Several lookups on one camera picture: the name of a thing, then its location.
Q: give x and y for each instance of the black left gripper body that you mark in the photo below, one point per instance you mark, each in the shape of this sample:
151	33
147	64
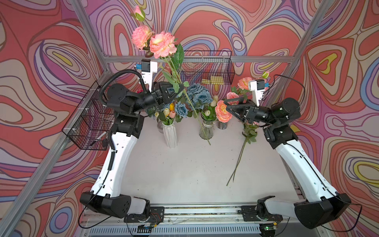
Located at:
153	101

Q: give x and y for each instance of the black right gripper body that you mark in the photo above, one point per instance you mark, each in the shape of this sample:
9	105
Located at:
262	115

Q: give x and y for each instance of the pink peony flower branch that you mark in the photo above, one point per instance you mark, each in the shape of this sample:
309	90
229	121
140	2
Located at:
237	166

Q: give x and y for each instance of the light pink rose stem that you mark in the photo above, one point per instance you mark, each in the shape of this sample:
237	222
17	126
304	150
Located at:
247	133

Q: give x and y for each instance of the pink tulip green stem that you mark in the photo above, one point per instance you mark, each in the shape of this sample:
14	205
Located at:
172	114

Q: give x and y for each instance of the pink peony bunch glass vase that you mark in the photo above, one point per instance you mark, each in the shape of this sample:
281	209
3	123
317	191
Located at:
219	108

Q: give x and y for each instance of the white ribbed ceramic vase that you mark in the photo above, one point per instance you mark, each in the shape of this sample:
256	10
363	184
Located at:
170	135

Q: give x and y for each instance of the clear ribbed glass vase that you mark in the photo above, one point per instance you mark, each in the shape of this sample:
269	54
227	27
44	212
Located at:
206	131

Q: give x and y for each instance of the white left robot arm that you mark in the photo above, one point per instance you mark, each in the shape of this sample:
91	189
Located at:
105	196

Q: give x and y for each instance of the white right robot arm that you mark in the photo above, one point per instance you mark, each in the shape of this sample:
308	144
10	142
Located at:
322	203

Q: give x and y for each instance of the blue rose bunch white vase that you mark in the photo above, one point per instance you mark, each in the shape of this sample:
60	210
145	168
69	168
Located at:
162	113

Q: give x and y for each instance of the blue rose bunch glass vase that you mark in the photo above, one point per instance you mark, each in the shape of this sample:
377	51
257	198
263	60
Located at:
200	102

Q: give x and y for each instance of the pink peony branch right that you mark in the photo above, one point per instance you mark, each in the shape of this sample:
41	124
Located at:
243	89

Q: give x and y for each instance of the clear pen holder jar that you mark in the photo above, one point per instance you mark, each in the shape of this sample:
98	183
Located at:
222	125

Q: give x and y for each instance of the yellow sponge in basket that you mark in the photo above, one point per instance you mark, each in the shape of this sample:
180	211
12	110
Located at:
213	80

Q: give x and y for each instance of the white marker in basket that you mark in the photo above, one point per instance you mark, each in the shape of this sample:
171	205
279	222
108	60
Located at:
98	138

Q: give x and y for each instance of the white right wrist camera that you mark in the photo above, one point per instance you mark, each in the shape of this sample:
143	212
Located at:
257	90

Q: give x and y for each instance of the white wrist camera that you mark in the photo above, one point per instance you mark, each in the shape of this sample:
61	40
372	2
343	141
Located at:
257	90
147	68

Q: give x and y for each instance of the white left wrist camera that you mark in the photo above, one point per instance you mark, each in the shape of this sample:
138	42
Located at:
147	68

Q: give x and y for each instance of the black wire basket back wall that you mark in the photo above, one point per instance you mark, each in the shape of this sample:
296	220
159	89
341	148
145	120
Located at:
197	65

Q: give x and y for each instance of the black wire basket wall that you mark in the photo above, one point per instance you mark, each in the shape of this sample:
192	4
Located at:
197	65
90	120

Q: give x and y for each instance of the black wire basket left wall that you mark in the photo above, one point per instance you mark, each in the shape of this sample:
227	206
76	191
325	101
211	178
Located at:
90	120

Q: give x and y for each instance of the metal base rail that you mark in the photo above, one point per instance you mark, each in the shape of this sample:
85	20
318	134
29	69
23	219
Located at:
197	220

